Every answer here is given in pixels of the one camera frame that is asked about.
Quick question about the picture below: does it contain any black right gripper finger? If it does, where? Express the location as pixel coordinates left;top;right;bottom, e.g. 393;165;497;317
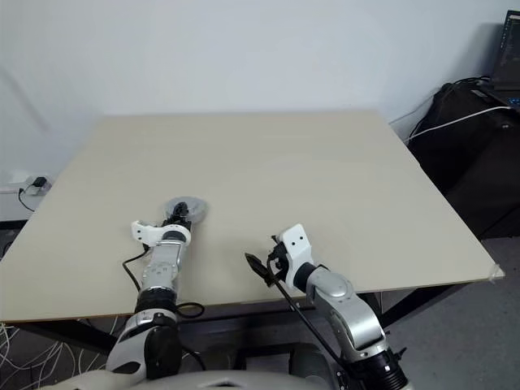
244;252;270;276
251;263;273;286

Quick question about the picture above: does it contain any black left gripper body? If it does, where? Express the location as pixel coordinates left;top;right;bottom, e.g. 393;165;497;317
161;213;196;232

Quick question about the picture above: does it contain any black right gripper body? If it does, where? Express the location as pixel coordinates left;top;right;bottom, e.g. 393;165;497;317
266;234;291;284

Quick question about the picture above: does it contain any grey robot torso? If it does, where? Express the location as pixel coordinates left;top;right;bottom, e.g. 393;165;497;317
51;367;339;390

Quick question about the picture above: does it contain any black laptop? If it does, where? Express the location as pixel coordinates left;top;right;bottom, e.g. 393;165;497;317
481;10;520;109

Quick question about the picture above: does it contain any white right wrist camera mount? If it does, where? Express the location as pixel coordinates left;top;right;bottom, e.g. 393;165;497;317
279;223;314;293

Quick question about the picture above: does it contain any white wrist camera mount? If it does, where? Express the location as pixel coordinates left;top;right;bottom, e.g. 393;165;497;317
130;219;193;248
279;223;314;293

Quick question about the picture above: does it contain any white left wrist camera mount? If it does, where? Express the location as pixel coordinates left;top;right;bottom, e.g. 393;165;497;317
130;219;193;248

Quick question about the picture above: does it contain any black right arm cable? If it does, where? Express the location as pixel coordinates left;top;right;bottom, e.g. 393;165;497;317
266;259;351;371

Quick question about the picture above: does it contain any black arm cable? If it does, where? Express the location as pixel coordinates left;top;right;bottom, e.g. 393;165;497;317
122;247;205;371
266;259;351;371

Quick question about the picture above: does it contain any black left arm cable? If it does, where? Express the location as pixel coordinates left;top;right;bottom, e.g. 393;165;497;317
122;247;205;371

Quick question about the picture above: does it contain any white wall power strip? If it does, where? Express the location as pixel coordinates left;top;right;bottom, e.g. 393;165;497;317
0;173;53;197

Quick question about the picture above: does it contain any black metal table frame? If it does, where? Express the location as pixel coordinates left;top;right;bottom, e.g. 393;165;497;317
0;279;404;355

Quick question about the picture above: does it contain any white floor cable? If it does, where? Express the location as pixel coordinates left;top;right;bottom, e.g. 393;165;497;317
0;320;25;373

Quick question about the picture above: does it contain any white cable on bag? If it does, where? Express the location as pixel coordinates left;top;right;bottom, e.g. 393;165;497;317
407;104;512;143

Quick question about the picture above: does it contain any black laptop cable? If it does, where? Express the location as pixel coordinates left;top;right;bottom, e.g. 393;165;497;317
452;75;495;89

